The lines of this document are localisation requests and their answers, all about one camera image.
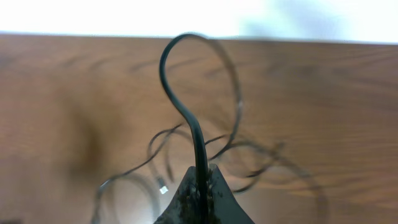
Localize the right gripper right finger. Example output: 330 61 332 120
208 164 254 224

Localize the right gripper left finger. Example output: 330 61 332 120
154 166 201 224

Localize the black usb cable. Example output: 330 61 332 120
91 32 243 224

